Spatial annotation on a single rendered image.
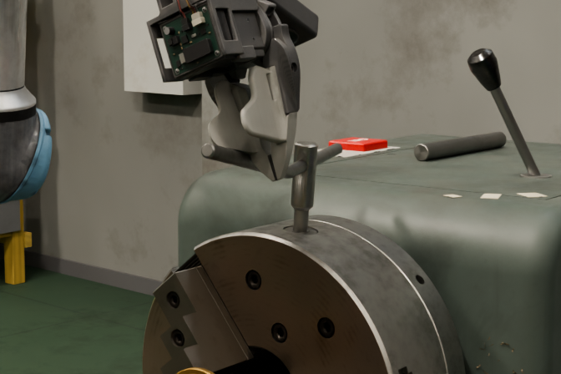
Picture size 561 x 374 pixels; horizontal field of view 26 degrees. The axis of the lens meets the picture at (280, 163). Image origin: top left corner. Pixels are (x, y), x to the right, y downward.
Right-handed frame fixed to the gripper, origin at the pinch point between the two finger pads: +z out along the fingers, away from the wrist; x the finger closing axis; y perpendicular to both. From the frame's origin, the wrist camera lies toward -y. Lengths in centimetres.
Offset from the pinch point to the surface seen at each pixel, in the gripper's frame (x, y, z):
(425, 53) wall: -180, -343, -60
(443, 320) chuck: -1.8, -20.0, 17.3
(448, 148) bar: -18, -58, -1
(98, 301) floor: -390, -331, -4
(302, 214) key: -9.3, -13.3, 3.8
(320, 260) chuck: -6.0, -9.6, 8.5
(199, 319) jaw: -18.4, -5.1, 10.6
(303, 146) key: -6.5, -12.6, -2.2
